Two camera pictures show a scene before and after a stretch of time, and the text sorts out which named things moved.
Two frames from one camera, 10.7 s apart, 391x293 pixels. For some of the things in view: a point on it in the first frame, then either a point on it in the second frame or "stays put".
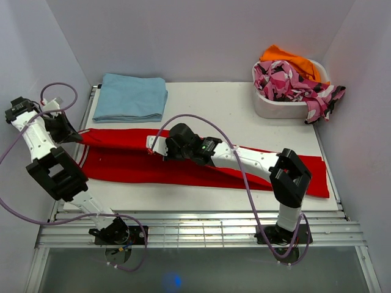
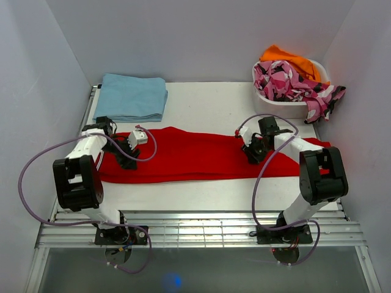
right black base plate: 279,235 stays put
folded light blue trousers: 124,99 stays put
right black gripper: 169,144 → 252,157
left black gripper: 68,133 → 127,163
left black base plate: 138,235 stays put
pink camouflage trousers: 279,80 stays put
